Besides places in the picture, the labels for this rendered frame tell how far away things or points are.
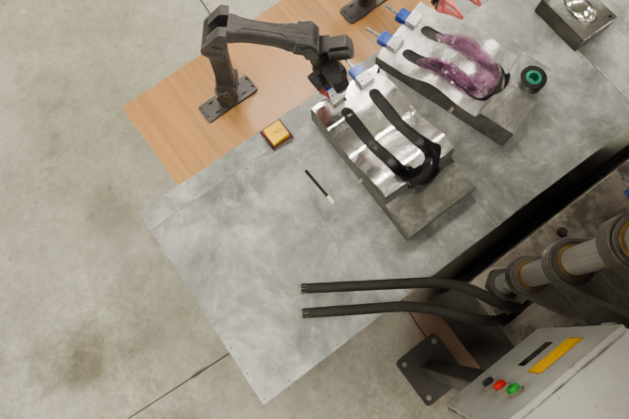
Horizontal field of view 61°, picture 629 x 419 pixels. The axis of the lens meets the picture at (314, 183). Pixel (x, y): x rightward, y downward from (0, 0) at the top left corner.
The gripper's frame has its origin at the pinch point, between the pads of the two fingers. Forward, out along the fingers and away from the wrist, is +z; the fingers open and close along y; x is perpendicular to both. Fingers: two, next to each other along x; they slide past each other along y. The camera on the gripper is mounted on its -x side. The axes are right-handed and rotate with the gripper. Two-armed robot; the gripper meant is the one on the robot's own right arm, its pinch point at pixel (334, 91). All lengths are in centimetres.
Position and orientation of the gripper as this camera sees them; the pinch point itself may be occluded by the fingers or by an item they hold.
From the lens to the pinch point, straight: 165.2
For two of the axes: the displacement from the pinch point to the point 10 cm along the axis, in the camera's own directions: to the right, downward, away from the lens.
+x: -5.0, -6.6, 5.6
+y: 8.1, -5.9, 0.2
